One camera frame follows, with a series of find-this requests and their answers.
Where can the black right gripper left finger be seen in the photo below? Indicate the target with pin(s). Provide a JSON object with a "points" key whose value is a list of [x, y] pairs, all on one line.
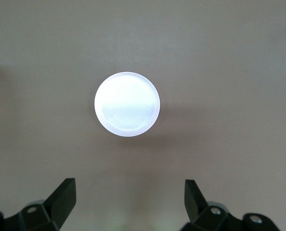
{"points": [[58, 211]]}

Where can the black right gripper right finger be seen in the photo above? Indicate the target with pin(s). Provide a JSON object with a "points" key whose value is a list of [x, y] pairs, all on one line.
{"points": [[198, 211]]}

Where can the pale pink round plate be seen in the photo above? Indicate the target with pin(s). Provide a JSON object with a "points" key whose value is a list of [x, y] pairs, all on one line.
{"points": [[127, 103]]}

